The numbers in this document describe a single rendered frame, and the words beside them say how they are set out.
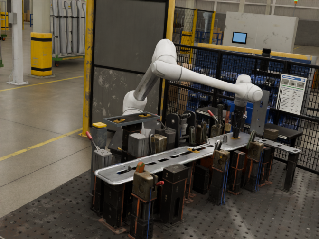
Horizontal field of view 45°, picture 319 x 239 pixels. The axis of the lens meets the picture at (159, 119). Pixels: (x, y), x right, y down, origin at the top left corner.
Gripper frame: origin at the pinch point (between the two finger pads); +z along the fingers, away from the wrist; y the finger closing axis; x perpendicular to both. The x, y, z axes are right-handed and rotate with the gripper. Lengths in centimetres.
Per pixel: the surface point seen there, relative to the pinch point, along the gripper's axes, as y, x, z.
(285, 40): -278, 601, -43
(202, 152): 5.8, -44.2, 4.7
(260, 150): 24.9, -7.6, 3.8
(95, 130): -33, -99, -8
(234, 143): 6.8, -10.6, 4.6
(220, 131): -13.1, -0.8, 2.5
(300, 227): 67, -25, 34
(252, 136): 17.4, -7.5, -3.5
